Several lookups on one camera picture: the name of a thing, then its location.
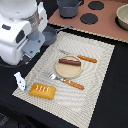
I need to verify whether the dark grey cooking pot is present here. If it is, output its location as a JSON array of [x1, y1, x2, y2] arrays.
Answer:
[[57, 0, 84, 18]]

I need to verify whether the round wooden plate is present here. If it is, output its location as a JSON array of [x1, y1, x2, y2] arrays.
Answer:
[[55, 55, 83, 79]]

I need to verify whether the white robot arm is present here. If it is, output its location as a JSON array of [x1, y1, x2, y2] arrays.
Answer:
[[0, 0, 48, 65]]

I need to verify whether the black burner disc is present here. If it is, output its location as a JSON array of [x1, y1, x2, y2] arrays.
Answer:
[[88, 1, 104, 10], [80, 13, 98, 25]]

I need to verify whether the pink stove board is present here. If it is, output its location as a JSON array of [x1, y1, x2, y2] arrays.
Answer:
[[47, 0, 128, 43]]

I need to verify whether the beige bowl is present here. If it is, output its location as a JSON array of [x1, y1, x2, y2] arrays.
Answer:
[[116, 4, 128, 31]]

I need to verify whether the knife with orange handle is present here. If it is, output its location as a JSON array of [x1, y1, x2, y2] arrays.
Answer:
[[58, 49, 97, 63]]

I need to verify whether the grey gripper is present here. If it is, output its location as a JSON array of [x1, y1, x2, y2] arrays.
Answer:
[[22, 31, 45, 64]]

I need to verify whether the grey frying pan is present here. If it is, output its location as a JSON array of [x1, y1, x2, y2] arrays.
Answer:
[[42, 26, 68, 46]]

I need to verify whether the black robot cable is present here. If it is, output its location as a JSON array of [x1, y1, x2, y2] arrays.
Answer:
[[0, 61, 22, 69]]

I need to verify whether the small white bottle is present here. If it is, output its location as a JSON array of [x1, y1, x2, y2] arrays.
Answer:
[[14, 72, 26, 91]]

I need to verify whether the red-brown sausage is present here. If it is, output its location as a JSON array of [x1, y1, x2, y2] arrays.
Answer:
[[59, 59, 81, 66]]

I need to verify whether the beige woven placemat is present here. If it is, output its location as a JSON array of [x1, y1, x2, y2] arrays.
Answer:
[[13, 32, 114, 128]]

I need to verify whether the yellow toy bread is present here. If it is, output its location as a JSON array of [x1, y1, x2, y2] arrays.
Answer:
[[30, 83, 56, 100]]

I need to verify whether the fork with orange handle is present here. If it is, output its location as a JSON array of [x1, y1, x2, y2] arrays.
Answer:
[[43, 71, 84, 90]]

